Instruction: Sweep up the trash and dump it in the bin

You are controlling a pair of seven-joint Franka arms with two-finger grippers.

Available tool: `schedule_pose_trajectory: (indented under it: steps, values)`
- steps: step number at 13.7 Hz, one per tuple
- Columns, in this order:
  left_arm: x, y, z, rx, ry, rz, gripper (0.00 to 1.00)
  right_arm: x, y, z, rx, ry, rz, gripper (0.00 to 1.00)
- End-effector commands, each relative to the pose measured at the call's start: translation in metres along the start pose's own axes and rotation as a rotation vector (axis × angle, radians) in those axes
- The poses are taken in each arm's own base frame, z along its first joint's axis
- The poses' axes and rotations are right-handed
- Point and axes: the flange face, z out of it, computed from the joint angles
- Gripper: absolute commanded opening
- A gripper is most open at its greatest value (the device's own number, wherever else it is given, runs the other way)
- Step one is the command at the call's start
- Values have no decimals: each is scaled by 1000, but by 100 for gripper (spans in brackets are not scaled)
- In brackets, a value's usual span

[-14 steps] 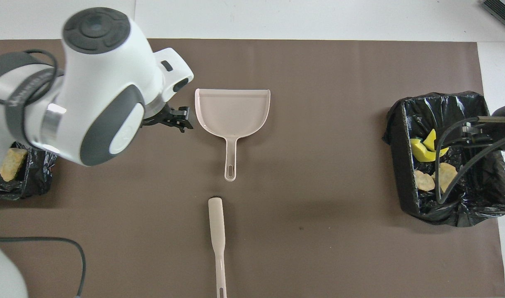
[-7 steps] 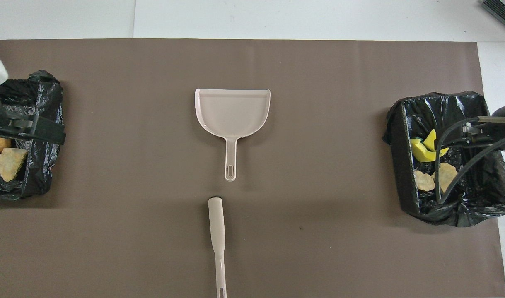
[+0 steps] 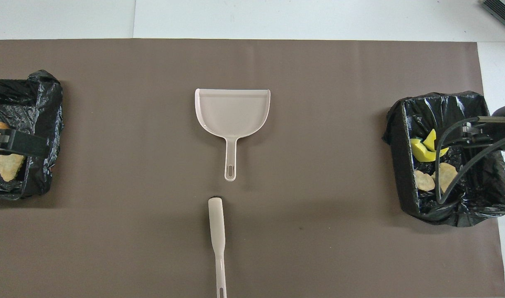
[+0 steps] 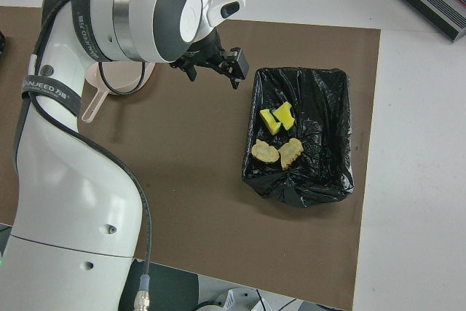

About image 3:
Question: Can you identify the grey ribbed device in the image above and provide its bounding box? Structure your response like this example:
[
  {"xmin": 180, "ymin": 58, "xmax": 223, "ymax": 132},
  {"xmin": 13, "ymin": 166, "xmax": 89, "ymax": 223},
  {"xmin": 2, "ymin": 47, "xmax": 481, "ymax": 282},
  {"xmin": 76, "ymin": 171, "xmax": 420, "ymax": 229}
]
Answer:
[{"xmin": 480, "ymin": 0, "xmax": 505, "ymax": 36}]

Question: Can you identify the pale yellow piece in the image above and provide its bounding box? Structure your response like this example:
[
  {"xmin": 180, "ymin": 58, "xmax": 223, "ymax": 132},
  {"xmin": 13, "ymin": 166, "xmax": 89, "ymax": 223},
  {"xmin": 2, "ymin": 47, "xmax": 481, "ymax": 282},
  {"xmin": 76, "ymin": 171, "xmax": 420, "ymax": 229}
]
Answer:
[
  {"xmin": 414, "ymin": 170, "xmax": 436, "ymax": 192},
  {"xmin": 433, "ymin": 162, "xmax": 459, "ymax": 194}
]

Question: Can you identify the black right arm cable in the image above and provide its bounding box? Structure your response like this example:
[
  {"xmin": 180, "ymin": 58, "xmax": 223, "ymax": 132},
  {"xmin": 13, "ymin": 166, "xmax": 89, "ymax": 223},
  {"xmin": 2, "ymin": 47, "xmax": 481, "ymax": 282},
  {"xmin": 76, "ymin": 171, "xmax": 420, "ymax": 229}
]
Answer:
[{"xmin": 435, "ymin": 117, "xmax": 505, "ymax": 204}]

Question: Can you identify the black bag lined bin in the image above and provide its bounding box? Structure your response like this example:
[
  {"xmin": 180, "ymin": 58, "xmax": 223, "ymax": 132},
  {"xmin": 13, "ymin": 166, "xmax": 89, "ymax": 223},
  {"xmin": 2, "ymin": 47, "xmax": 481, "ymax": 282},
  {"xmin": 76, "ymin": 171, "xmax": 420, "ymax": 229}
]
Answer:
[
  {"xmin": 0, "ymin": 69, "xmax": 64, "ymax": 201},
  {"xmin": 382, "ymin": 91, "xmax": 505, "ymax": 227}
]

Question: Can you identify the plain yellow sponge piece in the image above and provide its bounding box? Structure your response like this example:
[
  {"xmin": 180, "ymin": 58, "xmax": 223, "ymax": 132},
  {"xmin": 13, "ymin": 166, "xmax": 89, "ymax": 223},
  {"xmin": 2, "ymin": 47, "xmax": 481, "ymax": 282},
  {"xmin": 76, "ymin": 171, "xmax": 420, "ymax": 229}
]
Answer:
[{"xmin": 423, "ymin": 129, "xmax": 450, "ymax": 158}]

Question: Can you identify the beige handled black bristle brush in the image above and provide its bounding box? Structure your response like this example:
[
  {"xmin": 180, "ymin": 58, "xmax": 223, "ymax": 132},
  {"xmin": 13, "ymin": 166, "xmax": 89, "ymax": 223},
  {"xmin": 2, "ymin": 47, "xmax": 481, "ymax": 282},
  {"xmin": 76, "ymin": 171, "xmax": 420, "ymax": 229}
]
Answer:
[{"xmin": 208, "ymin": 196, "xmax": 228, "ymax": 298}]

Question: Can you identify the green topped yellow sponge scrap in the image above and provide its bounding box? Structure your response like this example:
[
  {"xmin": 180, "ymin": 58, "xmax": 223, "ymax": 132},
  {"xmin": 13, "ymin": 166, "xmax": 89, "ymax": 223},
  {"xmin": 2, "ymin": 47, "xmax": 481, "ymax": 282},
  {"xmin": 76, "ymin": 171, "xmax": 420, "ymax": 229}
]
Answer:
[{"xmin": 410, "ymin": 138, "xmax": 439, "ymax": 162}]

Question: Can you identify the brown paper table mat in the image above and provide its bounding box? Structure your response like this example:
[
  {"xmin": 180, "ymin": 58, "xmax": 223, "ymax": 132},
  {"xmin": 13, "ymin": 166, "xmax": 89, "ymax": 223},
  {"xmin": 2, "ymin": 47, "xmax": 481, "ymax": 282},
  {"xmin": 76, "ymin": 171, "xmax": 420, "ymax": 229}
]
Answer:
[{"xmin": 0, "ymin": 39, "xmax": 505, "ymax": 298}]

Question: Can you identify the beige plastic dustpan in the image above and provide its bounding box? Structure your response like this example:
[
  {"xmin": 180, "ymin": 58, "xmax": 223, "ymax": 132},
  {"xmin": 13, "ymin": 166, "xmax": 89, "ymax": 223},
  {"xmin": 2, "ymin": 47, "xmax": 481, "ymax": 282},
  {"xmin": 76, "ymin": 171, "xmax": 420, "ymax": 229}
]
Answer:
[{"xmin": 194, "ymin": 88, "xmax": 271, "ymax": 182}]

